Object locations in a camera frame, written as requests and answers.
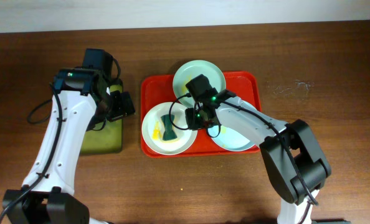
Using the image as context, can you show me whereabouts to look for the light blue plate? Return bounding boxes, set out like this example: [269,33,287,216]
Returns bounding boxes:
[207,101,257,152]

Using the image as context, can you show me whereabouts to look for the black tray with green water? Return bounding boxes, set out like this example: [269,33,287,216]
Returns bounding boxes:
[80,78,123,155]

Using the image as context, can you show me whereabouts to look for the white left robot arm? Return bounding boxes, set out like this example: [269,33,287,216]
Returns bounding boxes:
[0,68,135,223]

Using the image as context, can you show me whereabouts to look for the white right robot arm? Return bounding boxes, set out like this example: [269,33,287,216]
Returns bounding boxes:
[185,90,331,223]

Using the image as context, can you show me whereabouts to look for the red plastic tray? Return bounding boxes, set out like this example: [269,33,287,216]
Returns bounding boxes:
[140,71,262,157]

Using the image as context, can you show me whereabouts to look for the yellow green sponge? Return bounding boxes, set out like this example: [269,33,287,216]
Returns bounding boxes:
[161,114,178,141]

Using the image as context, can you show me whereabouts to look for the green plate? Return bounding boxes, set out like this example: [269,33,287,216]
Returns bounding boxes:
[173,60,226,98]

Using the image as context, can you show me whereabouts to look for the white plate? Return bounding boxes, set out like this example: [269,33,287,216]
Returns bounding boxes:
[141,102,197,156]

